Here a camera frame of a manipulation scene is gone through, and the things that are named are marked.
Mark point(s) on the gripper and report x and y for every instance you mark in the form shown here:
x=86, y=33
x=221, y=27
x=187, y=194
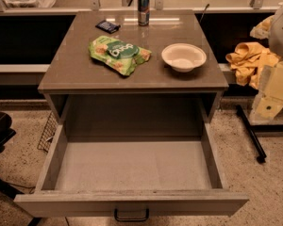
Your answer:
x=282, y=35

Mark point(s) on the grey top drawer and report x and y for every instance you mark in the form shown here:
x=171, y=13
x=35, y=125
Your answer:
x=132, y=153

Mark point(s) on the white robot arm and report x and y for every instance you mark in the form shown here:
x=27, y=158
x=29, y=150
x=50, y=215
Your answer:
x=276, y=38

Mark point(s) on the grey cabinet with glossy top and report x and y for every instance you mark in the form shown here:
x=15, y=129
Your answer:
x=72, y=70

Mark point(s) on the crumpled yellow cloth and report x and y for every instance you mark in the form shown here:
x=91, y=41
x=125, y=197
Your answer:
x=248, y=61

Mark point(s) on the white paper bowl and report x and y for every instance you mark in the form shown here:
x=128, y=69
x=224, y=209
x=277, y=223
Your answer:
x=183, y=57

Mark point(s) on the blue silver drink can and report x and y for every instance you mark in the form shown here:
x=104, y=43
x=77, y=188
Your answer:
x=143, y=12

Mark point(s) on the black metal stand leg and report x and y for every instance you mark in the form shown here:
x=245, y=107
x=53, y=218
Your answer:
x=254, y=129

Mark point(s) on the green snack bag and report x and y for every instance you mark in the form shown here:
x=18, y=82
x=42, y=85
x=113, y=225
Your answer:
x=121, y=56

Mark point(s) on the dark chair base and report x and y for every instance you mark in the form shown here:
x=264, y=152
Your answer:
x=8, y=191

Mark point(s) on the black drawer handle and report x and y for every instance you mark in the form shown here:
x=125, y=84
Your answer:
x=138, y=216

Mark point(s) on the wire mesh basket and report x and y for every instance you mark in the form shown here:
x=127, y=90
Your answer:
x=48, y=133

